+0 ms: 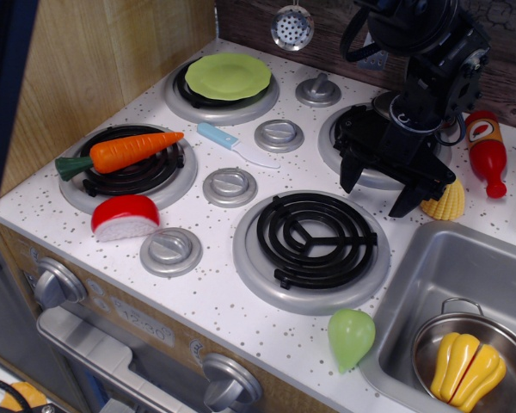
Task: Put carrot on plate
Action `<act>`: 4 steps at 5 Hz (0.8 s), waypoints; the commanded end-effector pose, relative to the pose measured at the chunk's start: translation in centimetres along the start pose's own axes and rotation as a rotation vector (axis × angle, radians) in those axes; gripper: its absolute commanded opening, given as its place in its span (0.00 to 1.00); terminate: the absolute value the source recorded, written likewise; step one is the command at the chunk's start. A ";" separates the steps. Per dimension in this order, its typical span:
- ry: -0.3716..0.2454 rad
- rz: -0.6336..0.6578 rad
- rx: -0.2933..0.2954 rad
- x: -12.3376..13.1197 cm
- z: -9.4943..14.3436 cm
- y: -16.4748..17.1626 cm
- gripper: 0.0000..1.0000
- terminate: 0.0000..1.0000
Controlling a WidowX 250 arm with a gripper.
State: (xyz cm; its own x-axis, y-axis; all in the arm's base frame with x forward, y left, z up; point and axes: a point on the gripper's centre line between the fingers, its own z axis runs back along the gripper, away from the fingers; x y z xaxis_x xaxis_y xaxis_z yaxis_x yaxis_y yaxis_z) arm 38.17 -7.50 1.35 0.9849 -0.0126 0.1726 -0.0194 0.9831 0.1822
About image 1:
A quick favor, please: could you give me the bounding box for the front right black burner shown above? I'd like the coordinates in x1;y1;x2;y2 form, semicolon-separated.
232;192;390;316

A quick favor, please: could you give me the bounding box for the hanging metal skimmer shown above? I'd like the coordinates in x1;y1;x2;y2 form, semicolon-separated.
270;1;315;52

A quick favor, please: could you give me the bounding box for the yellow toy squash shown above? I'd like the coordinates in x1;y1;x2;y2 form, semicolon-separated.
429;332;507;412

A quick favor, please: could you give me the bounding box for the silver stove knob upper middle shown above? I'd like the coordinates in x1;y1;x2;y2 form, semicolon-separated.
254;120;304;153

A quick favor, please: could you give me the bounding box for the green toy pear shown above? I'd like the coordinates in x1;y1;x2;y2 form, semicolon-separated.
328;309;376;373

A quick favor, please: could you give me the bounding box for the steel pot lid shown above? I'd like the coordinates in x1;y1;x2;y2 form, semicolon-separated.
372;91;398;120

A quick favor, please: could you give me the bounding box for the right oven dial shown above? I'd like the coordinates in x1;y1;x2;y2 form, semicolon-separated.
202;353;263;412

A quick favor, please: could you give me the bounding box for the blue handled toy knife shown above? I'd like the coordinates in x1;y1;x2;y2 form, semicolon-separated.
197;122;280;169

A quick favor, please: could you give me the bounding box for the silver stove knob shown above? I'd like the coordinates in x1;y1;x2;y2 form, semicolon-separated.
254;120;304;153
295;73;341;108
203;168;258;208
139;228;203;278

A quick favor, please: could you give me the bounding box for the hanging metal spatula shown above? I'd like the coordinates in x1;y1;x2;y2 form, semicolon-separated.
357;50;389;71

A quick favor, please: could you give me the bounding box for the silver stove knob back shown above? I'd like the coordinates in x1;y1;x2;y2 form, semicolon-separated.
295;73;341;108

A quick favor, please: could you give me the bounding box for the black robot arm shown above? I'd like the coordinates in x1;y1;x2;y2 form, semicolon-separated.
334;1;490;218

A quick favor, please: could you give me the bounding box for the yellow object bottom left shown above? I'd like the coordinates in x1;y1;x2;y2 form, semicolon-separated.
0;382;48;412

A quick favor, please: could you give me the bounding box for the red toy ketchup bottle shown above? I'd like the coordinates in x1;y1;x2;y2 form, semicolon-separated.
465;111;507;199

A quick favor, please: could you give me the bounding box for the oven clock display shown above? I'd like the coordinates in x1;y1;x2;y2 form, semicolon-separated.
110;297;175;348

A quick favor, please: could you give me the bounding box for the silver oven door handle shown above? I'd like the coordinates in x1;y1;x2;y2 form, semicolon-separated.
36;307;193;412

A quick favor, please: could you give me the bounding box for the left oven dial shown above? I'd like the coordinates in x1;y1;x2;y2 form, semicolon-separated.
34;257;88;310

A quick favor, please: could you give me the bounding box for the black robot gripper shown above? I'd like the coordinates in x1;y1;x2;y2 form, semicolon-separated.
340;95;456;217

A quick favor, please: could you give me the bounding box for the silver sink basin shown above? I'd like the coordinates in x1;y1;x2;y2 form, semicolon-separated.
359;221;516;412

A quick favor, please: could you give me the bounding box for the orange toy carrot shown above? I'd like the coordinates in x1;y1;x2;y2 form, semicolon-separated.
55;132;184;181

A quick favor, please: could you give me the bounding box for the back left black burner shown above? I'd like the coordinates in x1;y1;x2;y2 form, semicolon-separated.
164;60;280;126

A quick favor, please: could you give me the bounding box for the yellow toy corn piece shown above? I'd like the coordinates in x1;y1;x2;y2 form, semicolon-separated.
421;179;465;221

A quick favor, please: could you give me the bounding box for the silver stove knob centre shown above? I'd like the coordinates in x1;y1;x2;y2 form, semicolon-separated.
203;168;258;208

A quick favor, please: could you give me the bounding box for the silver stove knob front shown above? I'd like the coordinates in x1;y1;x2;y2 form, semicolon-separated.
139;228;203;278

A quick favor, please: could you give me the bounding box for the oven dial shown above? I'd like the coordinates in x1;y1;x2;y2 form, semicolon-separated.
34;257;88;310
202;353;263;412

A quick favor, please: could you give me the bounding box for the green plastic plate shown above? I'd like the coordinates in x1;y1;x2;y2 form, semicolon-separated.
184;52;272;102

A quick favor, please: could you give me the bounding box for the red white cheese wedge toy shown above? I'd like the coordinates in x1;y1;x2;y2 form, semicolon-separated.
90;194;160;242

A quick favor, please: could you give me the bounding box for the small steel pot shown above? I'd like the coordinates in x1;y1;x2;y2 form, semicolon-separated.
411;298;516;412

